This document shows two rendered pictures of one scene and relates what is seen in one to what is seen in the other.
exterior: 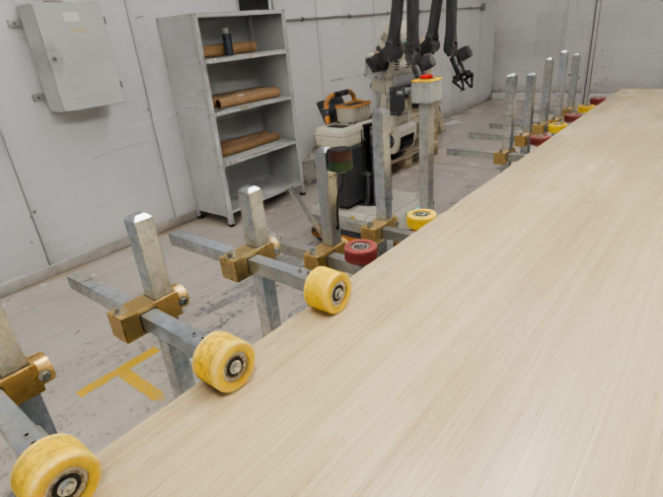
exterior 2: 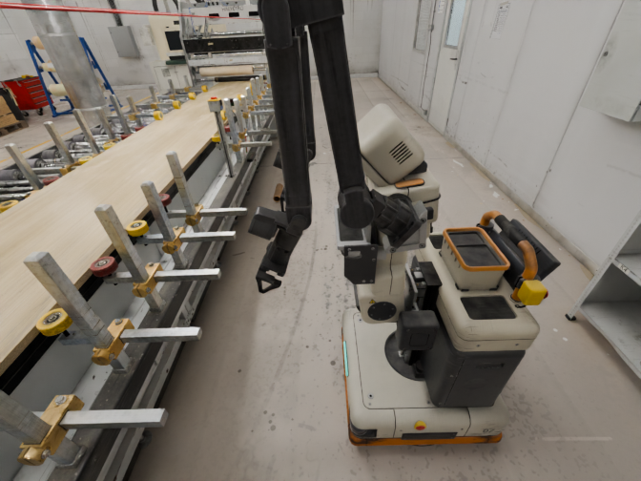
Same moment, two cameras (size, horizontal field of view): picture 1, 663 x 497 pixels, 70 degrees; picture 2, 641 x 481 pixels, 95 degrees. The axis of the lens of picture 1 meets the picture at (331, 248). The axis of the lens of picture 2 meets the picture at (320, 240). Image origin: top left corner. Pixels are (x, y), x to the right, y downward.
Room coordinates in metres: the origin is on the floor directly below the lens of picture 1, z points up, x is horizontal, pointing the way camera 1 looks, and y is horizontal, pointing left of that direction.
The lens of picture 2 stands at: (3.50, -1.15, 1.58)
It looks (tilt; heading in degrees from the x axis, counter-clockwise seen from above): 37 degrees down; 141
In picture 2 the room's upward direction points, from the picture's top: 3 degrees counter-clockwise
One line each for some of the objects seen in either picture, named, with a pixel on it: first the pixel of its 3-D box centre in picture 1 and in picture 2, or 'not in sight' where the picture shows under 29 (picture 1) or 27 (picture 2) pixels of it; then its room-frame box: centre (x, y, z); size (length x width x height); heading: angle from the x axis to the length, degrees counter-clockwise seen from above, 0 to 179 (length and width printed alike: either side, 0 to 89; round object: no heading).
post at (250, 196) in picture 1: (264, 286); (248, 124); (0.96, 0.16, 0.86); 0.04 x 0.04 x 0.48; 49
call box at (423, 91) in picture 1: (426, 91); (216, 105); (1.54, -0.34, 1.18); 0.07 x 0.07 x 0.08; 49
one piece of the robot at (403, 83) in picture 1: (406, 93); (359, 234); (2.96, -0.53, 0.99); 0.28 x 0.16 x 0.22; 139
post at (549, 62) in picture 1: (545, 107); (134, 264); (2.47, -1.15, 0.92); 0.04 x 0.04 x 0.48; 49
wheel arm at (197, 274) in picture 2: (530, 127); (163, 276); (2.47, -1.09, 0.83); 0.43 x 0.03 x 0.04; 49
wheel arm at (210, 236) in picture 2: (513, 138); (186, 238); (2.29, -0.92, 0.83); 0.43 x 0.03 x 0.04; 49
